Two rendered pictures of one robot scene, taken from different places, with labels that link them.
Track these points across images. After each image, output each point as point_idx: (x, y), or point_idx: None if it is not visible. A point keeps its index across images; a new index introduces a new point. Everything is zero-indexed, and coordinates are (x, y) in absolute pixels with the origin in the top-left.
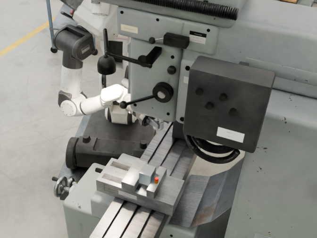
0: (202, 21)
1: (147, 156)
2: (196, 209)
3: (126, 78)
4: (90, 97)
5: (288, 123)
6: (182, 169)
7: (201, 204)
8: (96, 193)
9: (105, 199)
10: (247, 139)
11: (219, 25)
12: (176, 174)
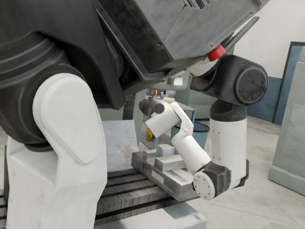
0: None
1: (130, 194)
2: (126, 167)
3: (157, 102)
4: (199, 150)
5: None
6: (112, 173)
7: (121, 165)
8: (199, 218)
9: (193, 210)
10: None
11: None
12: (121, 173)
